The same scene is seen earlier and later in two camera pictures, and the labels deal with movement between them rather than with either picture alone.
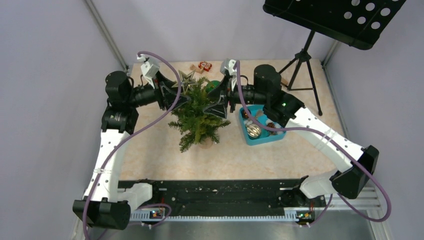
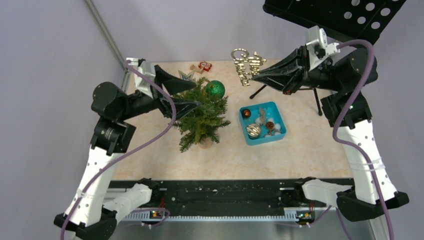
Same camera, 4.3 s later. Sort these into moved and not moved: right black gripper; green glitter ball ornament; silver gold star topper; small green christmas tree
Moved: right black gripper
Not moved: green glitter ball ornament; silver gold star topper; small green christmas tree
